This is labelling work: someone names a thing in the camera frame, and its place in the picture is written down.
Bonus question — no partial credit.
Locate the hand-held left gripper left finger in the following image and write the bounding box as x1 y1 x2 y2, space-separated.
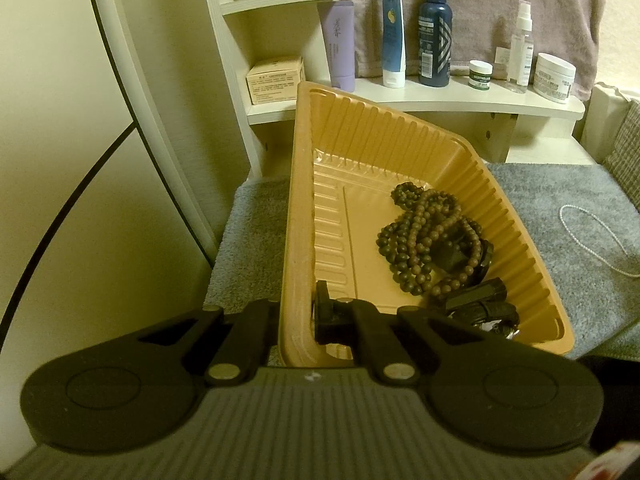
142 299 281 386

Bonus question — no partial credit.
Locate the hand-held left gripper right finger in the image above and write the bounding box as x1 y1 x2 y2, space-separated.
313 280 483 386

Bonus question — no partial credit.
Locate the orange plastic tray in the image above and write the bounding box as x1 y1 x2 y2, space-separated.
277 81 576 368

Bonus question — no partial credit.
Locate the brown bead necklace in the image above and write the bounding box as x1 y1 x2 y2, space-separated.
376 187 496 297

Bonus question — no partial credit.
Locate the black bangle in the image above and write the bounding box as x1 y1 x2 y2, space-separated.
434 230 496 283

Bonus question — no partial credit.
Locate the dark bead bracelet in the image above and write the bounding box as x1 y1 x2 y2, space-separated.
391 182 427 209

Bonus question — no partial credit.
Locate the black hexagonal stick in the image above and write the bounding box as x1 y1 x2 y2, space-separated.
444 277 507 312

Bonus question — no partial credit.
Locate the grey fluffy mat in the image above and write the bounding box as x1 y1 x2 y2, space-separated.
204 160 640 361

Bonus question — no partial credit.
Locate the beige cardboard box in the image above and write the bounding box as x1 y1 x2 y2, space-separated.
245 56 307 106

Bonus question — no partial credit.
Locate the white shelf unit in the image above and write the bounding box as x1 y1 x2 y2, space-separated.
197 0 598 181

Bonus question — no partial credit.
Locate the purple tube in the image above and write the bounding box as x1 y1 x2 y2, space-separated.
316 1 357 92

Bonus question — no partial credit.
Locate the small green jar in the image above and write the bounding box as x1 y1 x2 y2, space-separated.
468 60 494 92

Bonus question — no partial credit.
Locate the blue and white tube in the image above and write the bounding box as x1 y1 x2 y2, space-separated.
381 0 407 89

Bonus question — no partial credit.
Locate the dark blue bottle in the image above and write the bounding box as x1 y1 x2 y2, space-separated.
417 0 453 87

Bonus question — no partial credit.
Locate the small white box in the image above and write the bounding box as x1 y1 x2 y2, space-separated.
494 46 512 81

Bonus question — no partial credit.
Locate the clear spray bottle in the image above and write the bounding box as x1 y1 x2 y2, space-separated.
505 0 535 94

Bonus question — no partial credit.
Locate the large white jar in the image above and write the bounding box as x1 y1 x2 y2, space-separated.
534 52 576 105

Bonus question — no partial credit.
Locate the white panel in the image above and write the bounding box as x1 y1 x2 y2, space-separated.
579 81 636 162

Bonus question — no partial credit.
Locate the plaid cushion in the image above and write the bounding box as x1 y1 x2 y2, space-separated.
602 100 640 204

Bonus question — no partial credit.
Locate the white curved frame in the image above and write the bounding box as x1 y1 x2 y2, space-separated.
82 0 221 268

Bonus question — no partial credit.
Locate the white pearl chain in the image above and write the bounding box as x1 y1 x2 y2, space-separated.
559 204 640 279

